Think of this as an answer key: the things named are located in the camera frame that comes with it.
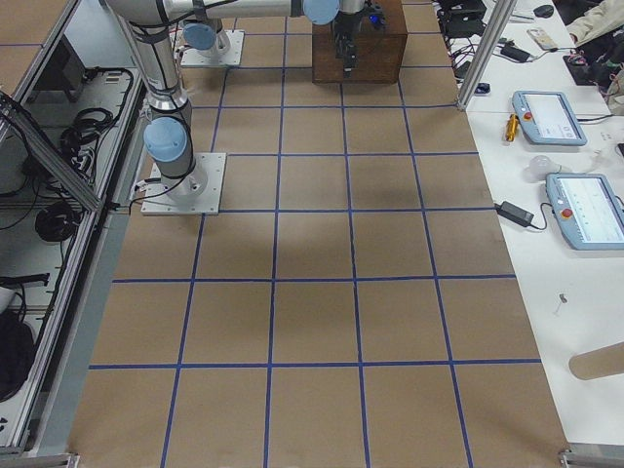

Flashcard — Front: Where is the aluminium frame post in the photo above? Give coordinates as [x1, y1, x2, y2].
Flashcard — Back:
[456, 0, 517, 111]

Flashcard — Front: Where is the cardboard tube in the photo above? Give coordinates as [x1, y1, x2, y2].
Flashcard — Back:
[568, 342, 624, 380]

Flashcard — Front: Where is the lower blue teach pendant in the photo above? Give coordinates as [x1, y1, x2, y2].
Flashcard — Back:
[545, 174, 623, 251]

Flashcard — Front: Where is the white light bulb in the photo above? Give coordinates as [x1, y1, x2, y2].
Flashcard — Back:
[523, 155, 572, 182]

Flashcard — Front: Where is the gold cylinder tool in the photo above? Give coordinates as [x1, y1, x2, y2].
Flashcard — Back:
[505, 114, 519, 142]

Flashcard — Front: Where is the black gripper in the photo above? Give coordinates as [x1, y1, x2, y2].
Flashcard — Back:
[333, 0, 386, 77]

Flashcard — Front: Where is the upper blue teach pendant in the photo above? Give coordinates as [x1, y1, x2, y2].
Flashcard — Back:
[511, 91, 587, 147]

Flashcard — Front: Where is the small blue clip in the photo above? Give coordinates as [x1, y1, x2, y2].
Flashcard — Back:
[475, 83, 490, 95]

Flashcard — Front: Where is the blue teach pendant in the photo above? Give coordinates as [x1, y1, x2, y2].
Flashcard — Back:
[545, 174, 623, 251]
[511, 91, 587, 147]

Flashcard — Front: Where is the black computer mouse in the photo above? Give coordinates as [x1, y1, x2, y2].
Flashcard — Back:
[532, 4, 555, 19]

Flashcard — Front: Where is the black power adapter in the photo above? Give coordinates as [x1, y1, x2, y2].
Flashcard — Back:
[494, 201, 534, 227]

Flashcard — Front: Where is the smartphone with patterned case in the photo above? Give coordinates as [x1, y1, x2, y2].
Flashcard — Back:
[526, 27, 559, 51]

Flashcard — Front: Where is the dark wooden drawer cabinet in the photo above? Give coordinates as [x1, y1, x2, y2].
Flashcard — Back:
[312, 1, 408, 84]

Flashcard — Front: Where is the coiled black cable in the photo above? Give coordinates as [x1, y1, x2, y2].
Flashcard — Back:
[58, 107, 116, 170]

